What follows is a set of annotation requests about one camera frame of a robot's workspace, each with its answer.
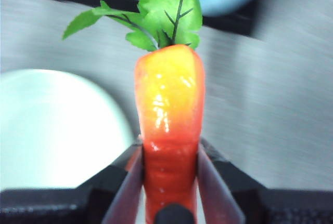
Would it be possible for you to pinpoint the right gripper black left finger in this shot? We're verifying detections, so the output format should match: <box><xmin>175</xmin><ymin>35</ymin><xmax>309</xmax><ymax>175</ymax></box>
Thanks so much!
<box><xmin>78</xmin><ymin>138</ymin><xmax>145</xmax><ymax>224</ymax></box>

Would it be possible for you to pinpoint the orange carrot with green leaves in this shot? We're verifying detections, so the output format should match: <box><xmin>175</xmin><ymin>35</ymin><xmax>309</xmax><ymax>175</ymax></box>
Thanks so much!
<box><xmin>62</xmin><ymin>0</ymin><xmax>206</xmax><ymax>224</ymax></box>

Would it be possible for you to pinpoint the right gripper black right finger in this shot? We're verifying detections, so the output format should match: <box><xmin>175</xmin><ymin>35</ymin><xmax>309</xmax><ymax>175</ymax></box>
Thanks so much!
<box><xmin>196</xmin><ymin>138</ymin><xmax>266</xmax><ymax>224</ymax></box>

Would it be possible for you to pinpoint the light green plate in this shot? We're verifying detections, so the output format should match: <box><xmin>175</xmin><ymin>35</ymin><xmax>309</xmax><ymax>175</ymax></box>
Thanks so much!
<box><xmin>0</xmin><ymin>69</ymin><xmax>135</xmax><ymax>191</ymax></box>

